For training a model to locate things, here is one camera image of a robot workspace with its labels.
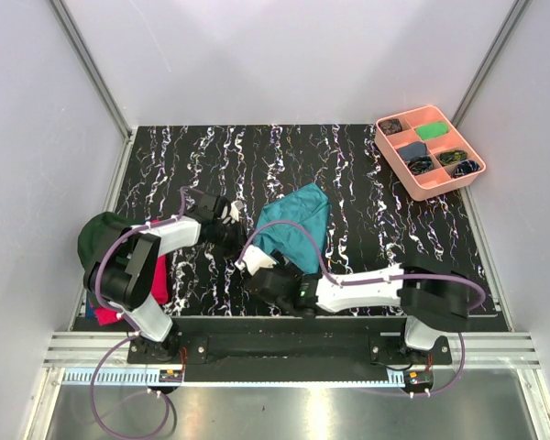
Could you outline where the aluminium frame post right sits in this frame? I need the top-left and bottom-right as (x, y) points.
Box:
(451, 0), (533, 128)

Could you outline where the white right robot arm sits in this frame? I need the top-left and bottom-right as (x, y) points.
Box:
(236, 246), (487, 364)

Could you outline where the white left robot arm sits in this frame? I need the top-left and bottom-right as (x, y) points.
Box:
(83, 193), (246, 363)

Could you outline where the pink folded cloth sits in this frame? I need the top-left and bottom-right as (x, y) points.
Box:
(93, 256), (170, 325)

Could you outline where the blue black rolled cloth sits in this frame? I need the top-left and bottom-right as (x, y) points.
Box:
(451, 159), (481, 179)

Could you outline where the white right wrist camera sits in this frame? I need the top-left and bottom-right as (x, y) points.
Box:
(235, 245), (278, 276)

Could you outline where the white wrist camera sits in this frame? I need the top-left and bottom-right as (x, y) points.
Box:
(220, 200), (244, 225)
(235, 245), (278, 276)

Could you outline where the dark green baseball cap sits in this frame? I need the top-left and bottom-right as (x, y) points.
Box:
(77, 212), (133, 274)

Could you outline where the dark patterned rolled cloth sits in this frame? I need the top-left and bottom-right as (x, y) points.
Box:
(379, 118), (403, 136)

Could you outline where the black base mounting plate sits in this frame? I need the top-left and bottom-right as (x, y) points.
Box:
(127, 317), (452, 386)

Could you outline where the teal cloth napkin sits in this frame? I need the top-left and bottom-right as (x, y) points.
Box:
(253, 182), (330, 274)

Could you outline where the aluminium frame post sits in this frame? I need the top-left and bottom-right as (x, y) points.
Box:
(48, 0), (132, 139)
(451, 0), (533, 128)

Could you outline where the aluminium front rail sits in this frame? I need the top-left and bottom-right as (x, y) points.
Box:
(43, 331), (540, 369)

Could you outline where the yellow black rolled cloth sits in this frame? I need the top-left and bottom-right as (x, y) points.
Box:
(436, 149), (468, 167)

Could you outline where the grey blue rolled cloth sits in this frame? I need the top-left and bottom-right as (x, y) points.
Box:
(396, 141), (428, 162)

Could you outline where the pink compartment tray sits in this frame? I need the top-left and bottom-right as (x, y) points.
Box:
(375, 105), (487, 201)

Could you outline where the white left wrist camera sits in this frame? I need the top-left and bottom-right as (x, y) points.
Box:
(220, 200), (244, 225)

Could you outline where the green rolled cloth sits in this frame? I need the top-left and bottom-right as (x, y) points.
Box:
(415, 122), (449, 140)

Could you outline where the black patterned rolled cloth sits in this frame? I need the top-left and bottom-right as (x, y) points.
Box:
(407, 156), (435, 176)

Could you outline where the aluminium frame post left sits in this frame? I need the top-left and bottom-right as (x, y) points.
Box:
(48, 0), (132, 139)

